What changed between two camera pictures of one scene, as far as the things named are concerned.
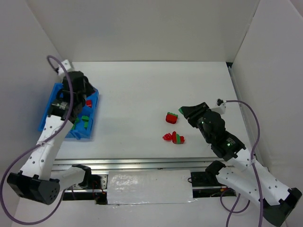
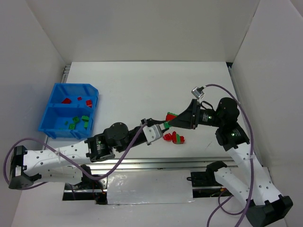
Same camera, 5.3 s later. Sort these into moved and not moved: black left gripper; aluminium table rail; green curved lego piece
Moved: black left gripper
Not moved: green curved lego piece; aluminium table rail
